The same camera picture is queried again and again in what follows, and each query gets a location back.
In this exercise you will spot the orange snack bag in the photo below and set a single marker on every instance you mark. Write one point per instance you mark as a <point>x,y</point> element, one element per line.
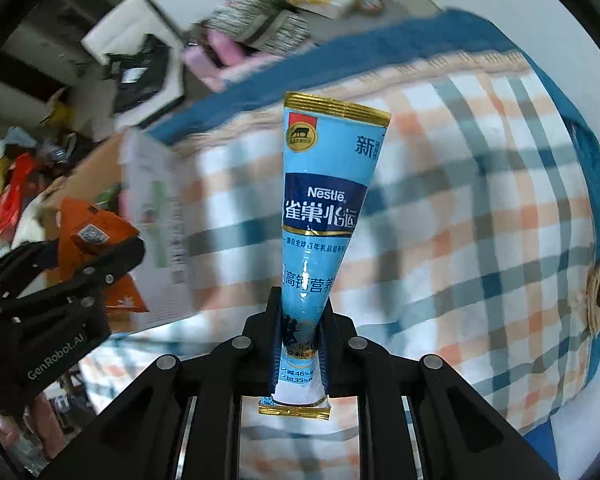
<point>86,232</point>

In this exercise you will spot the blue Nestle milk sachet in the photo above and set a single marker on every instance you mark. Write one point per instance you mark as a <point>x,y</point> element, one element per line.
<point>330,152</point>

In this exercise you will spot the red plastic bag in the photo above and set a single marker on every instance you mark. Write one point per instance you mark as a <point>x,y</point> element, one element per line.
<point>21,188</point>

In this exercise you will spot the open cardboard box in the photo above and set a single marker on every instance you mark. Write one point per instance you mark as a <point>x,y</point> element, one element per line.
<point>150,201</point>

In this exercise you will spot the black plastic bag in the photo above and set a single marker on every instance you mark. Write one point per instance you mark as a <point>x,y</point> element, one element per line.
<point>138,76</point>

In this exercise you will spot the white leather chair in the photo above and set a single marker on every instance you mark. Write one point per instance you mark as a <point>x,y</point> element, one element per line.
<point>122,31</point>

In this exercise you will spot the pink suitcase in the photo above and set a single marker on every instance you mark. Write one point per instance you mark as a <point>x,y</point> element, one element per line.
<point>216,60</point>

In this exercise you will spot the black white patterned bag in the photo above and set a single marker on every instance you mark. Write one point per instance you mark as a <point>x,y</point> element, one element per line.
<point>270,26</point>

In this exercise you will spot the plaid checkered blanket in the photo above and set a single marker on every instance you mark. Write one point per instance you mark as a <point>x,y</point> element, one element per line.
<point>479,239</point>

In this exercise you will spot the brown tape roll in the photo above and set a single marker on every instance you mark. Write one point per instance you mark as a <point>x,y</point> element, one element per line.
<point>371,7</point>

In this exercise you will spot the beige black tag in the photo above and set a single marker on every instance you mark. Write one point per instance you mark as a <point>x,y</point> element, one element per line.
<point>597,289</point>

